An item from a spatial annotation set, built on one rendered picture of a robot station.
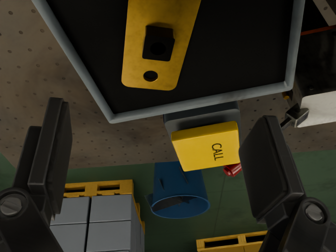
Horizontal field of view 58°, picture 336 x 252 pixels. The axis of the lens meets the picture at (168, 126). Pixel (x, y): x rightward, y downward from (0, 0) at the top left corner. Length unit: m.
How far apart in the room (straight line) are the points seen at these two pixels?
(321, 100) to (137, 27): 0.31
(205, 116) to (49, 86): 0.68
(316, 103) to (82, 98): 0.66
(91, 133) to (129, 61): 0.86
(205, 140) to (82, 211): 2.57
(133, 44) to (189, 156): 0.14
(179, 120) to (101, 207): 2.53
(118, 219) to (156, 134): 1.74
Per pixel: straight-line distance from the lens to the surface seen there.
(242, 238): 4.56
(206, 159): 0.30
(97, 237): 2.70
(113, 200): 2.79
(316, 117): 0.47
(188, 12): 0.18
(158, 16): 0.18
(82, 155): 1.18
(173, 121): 0.28
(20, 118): 1.05
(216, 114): 0.28
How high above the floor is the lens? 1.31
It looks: 37 degrees down
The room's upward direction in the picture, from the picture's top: 176 degrees clockwise
